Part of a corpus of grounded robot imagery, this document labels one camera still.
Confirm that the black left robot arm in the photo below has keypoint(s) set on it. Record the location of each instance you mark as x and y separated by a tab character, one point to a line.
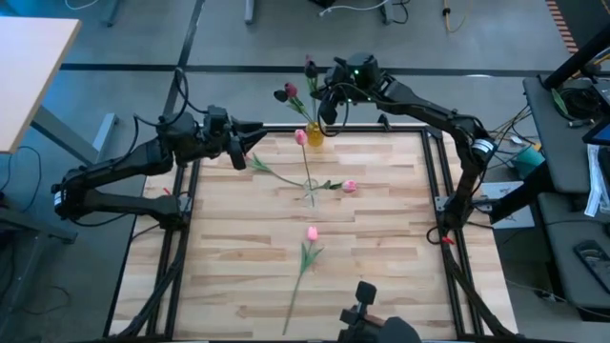
114	167

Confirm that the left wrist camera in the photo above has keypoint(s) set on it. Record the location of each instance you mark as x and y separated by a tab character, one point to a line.
217	116

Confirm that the yellow glass vase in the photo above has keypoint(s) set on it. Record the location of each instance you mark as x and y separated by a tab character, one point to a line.
315	135

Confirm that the black aluminium table frame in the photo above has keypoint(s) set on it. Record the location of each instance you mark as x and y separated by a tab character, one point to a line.
410	127

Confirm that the dark purple artificial tulip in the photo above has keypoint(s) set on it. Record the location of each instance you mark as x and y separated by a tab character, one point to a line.
311	70

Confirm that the black artificial tulip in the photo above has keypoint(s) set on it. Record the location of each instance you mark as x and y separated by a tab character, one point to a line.
281	95

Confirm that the black mat orange striped edge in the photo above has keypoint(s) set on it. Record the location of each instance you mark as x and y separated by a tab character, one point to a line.
586	19

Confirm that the clear glass vase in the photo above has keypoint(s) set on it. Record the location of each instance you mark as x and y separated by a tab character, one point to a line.
306	188

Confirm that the magenta artificial tulip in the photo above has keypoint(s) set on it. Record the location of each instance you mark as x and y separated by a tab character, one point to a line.
290	89

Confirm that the black metal beam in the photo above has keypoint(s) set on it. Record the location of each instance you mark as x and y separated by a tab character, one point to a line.
519	195

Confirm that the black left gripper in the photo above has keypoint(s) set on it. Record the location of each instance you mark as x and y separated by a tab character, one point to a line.
217	143

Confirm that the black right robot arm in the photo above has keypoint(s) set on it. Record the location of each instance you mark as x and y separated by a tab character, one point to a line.
429	112

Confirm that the grey metal base plate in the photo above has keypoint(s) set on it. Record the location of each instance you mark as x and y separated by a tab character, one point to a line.
495	190

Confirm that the pink artificial tulip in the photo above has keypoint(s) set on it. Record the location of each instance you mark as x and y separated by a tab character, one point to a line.
300	137
349	186
312	233

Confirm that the teal roll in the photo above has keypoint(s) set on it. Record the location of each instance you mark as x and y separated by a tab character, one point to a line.
526	162

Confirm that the grey metal desk foot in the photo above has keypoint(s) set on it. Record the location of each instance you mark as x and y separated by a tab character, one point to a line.
387	12
249	12
110	12

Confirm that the black rig post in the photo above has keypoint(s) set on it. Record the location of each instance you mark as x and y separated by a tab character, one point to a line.
579	57

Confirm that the grey padded seat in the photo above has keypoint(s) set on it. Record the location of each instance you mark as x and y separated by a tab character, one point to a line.
562	257

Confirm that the black keypad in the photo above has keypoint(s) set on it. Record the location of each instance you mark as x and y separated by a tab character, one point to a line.
593	259

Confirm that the tablet with blue screen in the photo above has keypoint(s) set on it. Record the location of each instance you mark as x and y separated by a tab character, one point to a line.
598	133

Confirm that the black exterior camera with mount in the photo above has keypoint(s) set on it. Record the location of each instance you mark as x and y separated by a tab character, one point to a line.
365	293

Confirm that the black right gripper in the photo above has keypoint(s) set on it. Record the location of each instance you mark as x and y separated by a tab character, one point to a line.
340	85

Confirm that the white paper sheets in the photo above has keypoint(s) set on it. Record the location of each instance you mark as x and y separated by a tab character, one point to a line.
595	181

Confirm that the light wood desk grey legs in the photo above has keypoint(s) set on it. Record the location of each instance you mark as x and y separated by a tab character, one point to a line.
33	81

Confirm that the grey side table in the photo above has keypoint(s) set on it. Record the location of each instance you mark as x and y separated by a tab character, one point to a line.
548	143

